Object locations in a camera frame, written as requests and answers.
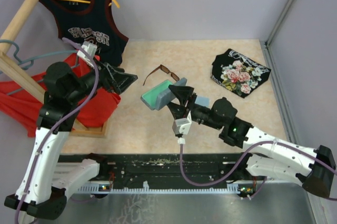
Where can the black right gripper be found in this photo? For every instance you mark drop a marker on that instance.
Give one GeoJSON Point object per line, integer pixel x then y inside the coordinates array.
{"type": "Point", "coordinates": [183, 93]}

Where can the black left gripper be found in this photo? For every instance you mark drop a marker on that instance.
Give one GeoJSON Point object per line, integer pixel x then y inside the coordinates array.
{"type": "Point", "coordinates": [117, 82]}

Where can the grey-blue glasses case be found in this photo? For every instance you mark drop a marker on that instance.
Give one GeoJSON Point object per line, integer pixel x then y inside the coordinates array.
{"type": "Point", "coordinates": [159, 96]}

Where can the light blue cleaning cloth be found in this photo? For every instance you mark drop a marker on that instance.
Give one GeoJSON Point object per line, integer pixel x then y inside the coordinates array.
{"type": "Point", "coordinates": [202, 101]}

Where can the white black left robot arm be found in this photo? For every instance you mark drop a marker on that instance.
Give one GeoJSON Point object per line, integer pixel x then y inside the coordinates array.
{"type": "Point", "coordinates": [38, 195]}

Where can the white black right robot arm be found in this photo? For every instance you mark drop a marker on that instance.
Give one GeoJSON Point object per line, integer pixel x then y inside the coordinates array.
{"type": "Point", "coordinates": [263, 155]}

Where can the black floral folded shirt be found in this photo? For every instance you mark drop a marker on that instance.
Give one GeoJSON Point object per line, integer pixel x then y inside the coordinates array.
{"type": "Point", "coordinates": [238, 73]}

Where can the navy basketball jersey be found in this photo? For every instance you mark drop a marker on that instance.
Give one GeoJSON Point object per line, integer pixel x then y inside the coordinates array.
{"type": "Point", "coordinates": [92, 21]}

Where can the grey-blue clothes hanger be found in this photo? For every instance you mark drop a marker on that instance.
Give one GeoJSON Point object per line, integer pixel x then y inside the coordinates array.
{"type": "Point", "coordinates": [28, 63]}

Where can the red tank top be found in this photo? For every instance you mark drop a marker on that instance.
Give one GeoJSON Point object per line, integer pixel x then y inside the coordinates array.
{"type": "Point", "coordinates": [24, 108]}

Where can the wooden clothes rack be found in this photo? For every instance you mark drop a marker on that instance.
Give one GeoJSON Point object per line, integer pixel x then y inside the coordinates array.
{"type": "Point", "coordinates": [37, 36]}

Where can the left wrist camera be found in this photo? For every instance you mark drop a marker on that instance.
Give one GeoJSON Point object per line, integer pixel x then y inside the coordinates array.
{"type": "Point", "coordinates": [90, 49]}

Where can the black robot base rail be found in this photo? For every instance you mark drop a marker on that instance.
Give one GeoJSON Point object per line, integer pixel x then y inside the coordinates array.
{"type": "Point", "coordinates": [160, 174]}

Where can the aluminium frame post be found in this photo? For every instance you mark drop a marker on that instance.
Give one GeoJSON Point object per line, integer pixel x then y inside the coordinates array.
{"type": "Point", "coordinates": [279, 23]}

